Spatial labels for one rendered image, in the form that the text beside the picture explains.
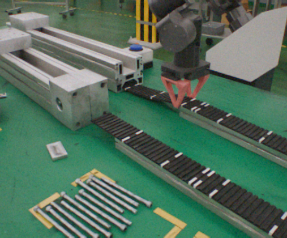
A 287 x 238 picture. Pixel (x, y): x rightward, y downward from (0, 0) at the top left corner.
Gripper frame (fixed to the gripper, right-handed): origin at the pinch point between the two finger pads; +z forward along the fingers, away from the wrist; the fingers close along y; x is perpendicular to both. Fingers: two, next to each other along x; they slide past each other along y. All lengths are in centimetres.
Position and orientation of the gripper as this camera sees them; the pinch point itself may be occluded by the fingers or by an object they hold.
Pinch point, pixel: (183, 100)
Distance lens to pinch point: 72.1
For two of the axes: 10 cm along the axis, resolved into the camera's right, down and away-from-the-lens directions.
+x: 6.8, 3.7, -6.3
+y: -7.3, 3.3, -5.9
